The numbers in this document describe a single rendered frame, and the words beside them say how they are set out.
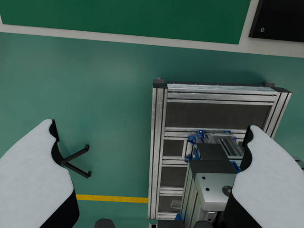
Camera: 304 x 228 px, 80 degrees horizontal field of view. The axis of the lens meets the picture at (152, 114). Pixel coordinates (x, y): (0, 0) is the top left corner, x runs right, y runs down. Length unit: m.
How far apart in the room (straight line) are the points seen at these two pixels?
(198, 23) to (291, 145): 1.63
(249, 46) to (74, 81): 1.15
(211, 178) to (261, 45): 0.38
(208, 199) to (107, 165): 1.39
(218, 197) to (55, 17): 0.59
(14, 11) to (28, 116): 1.20
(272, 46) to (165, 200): 1.45
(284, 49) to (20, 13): 0.69
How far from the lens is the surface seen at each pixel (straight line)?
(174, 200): 1.74
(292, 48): 0.65
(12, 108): 1.76
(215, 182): 0.52
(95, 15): 0.53
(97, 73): 1.36
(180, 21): 0.52
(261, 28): 0.57
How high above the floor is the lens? 1.27
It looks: 63 degrees down
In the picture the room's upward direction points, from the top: 179 degrees clockwise
